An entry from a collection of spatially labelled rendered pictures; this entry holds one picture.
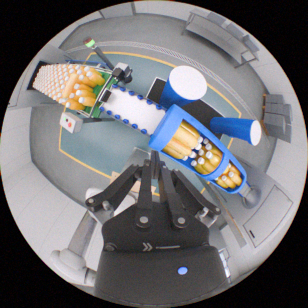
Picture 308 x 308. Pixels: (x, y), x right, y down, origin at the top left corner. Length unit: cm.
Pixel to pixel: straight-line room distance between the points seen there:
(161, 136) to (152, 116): 32
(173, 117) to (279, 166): 488
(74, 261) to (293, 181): 518
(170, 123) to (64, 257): 81
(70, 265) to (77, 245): 15
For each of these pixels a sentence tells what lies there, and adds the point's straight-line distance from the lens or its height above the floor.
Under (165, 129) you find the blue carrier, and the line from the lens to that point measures 44.
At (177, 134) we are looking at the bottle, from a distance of 48.
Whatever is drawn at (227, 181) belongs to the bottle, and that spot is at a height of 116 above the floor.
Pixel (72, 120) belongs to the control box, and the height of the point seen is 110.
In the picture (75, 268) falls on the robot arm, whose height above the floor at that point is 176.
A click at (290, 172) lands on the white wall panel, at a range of 496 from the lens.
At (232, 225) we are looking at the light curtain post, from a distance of 115.
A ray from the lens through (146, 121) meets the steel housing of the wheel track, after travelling 74.
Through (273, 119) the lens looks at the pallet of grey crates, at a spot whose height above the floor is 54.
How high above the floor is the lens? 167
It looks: 71 degrees down
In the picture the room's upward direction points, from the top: 177 degrees clockwise
